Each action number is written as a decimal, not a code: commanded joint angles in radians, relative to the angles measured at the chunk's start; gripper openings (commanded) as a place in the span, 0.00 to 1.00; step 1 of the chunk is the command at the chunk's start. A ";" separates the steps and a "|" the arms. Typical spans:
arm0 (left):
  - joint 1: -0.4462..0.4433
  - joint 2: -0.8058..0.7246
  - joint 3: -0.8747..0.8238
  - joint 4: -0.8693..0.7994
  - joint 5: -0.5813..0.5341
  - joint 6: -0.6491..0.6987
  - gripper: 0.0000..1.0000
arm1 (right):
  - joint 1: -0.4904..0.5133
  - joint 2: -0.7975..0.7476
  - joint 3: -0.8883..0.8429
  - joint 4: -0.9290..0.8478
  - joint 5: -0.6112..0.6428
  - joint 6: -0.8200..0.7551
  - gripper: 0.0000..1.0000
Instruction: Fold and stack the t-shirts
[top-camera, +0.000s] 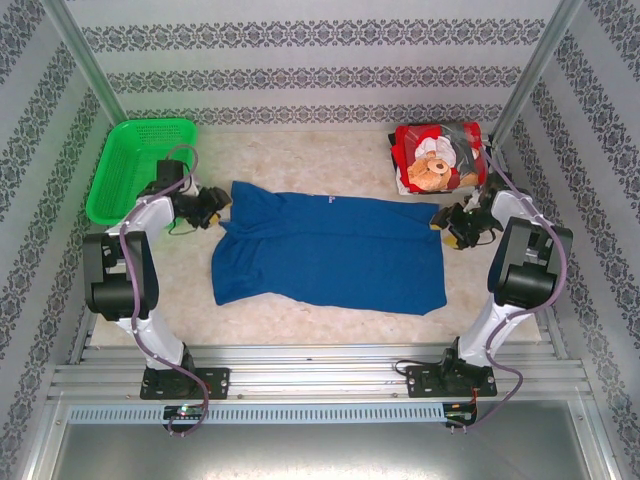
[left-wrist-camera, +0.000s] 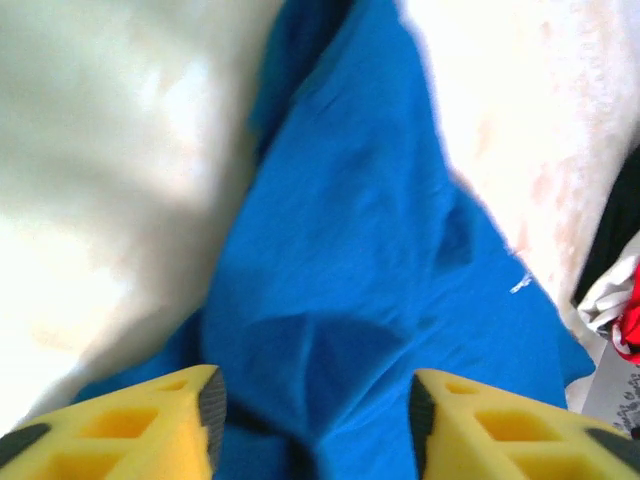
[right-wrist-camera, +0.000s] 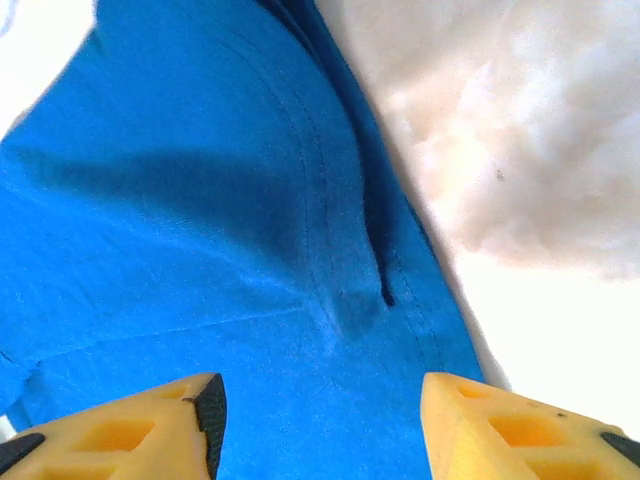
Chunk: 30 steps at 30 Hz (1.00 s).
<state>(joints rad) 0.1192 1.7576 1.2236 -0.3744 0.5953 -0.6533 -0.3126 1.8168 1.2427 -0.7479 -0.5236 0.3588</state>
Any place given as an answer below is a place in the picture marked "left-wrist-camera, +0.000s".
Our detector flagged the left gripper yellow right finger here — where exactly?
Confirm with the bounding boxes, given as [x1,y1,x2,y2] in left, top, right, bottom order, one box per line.
[410,368,640,480]

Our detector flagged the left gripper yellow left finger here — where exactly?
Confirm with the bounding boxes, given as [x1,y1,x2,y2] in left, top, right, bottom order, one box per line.
[0,363,229,480]

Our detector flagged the blue t-shirt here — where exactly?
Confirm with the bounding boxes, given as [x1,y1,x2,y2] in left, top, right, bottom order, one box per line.
[74,0,597,480]

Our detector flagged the folded red teddy bear t-shirt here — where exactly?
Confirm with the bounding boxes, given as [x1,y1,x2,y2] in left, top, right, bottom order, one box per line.
[610,263,640,366]

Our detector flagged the red and white clothes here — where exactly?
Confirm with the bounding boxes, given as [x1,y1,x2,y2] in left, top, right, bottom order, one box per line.
[577,252,640,337]

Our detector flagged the folded black t-shirt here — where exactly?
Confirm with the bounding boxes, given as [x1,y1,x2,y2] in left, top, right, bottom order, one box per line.
[573,144,640,306]

